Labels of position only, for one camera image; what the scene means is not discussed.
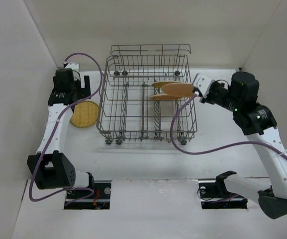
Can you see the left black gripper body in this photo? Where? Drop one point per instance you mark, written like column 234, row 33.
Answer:
column 84, row 87

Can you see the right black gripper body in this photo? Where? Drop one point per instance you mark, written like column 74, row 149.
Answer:
column 208, row 93

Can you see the orange woven plate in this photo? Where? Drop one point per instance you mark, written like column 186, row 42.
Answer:
column 164, row 97
column 178, row 90

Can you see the yellow woven plate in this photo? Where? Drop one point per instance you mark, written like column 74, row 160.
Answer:
column 160, row 84
column 85, row 114

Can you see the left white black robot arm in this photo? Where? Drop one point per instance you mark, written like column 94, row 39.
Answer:
column 55, row 170

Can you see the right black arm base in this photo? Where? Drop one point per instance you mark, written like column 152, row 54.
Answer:
column 214, row 195

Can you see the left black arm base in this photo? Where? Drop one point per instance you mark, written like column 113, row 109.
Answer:
column 81, row 200

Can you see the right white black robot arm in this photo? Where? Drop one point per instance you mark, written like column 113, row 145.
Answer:
column 260, row 127

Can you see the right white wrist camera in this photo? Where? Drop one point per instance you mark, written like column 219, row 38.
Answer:
column 202, row 83

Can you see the grey wire dish rack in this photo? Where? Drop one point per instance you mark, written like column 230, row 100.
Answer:
column 127, row 110

